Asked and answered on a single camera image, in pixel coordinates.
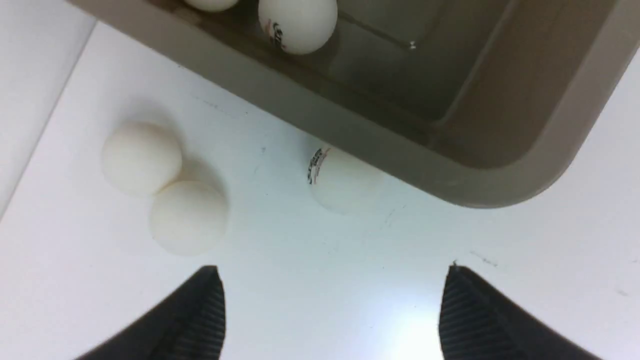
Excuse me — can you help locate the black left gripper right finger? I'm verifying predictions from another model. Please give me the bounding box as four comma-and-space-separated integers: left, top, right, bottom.
438, 264, 596, 360

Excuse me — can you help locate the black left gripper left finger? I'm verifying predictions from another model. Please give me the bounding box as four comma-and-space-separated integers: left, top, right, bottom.
78, 265, 226, 360

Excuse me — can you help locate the tan plastic bin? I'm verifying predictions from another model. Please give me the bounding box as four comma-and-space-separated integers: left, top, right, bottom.
72, 0, 639, 208

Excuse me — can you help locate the white ping-pong ball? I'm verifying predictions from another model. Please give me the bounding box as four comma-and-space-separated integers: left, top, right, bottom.
257, 0, 338, 55

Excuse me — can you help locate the white ball with black mark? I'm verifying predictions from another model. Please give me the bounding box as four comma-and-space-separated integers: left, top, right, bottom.
184, 0, 239, 13

